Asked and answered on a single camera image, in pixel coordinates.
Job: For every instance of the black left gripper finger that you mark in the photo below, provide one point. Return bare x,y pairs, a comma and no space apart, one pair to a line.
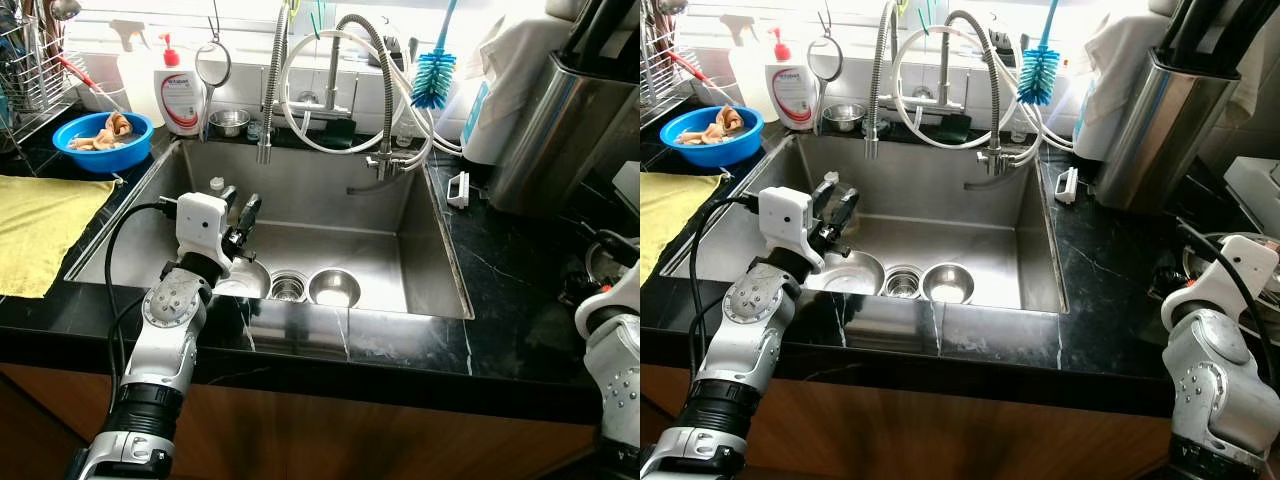
229,205
250,212
824,200
847,212

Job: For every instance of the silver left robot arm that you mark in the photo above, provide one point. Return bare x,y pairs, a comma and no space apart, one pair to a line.
745,330
165,340

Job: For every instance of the stainless steel kitchen sink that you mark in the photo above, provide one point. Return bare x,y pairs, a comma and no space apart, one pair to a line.
930,195
330,200

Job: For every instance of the shallow steel plate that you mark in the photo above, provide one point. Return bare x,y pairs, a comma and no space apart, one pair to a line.
250,280
855,275

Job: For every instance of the steel sink drain strainer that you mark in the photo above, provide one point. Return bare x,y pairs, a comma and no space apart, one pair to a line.
902,283
288,287

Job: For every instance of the tiny steel cup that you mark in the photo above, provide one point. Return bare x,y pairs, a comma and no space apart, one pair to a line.
229,122
844,117

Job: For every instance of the hanging round steel strainer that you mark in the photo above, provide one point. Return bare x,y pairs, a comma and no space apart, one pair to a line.
819,100
206,100

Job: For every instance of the small steel bowl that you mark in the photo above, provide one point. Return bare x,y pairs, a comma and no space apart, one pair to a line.
947,285
334,288

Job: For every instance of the white soap bottle red pump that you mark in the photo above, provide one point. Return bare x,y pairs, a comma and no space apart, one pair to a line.
790,95
178,100

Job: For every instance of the yellow cloth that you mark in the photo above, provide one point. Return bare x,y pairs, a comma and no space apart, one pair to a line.
670,220
50,230

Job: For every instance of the white appliance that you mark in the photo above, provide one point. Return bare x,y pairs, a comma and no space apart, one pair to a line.
628,185
1258,190

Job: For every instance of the blue plastic bowl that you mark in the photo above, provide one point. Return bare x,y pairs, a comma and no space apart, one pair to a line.
715,155
100,160

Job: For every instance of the dark green sponge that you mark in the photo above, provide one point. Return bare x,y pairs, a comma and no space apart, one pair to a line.
952,128
340,133

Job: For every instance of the steel spring faucet spout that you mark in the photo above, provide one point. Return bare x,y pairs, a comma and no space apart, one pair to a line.
880,90
272,90

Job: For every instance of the beige food pieces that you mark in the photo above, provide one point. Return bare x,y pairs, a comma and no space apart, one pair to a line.
115,128
728,120

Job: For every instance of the chrome tap fitting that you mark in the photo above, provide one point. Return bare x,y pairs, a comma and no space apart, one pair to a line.
385,165
995,160

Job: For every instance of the small white plastic clip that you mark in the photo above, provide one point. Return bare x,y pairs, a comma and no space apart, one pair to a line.
1066,185
458,190

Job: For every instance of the stainless steel knife block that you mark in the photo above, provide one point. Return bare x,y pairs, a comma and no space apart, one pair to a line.
1165,135
560,140

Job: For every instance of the white spray bottle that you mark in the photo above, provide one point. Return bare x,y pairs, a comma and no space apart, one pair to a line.
748,70
135,75

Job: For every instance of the brown wooden cabinet front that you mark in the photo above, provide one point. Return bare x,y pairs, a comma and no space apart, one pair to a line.
900,430
350,430

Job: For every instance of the white bag with blue label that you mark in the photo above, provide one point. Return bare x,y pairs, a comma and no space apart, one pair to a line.
510,80
1115,80

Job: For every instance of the blue bottle brush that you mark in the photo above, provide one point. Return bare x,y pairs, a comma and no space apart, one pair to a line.
1038,75
433,80

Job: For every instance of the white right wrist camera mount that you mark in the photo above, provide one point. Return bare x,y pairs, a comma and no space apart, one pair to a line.
1225,280
610,300

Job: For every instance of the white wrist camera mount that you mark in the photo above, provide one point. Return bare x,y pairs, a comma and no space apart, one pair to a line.
203,225
1225,280
785,220
610,300

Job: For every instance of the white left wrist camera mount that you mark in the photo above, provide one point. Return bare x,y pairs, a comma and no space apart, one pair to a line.
203,225
785,220

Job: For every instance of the chrome faucet post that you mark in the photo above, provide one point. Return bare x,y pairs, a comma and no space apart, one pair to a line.
943,70
331,75

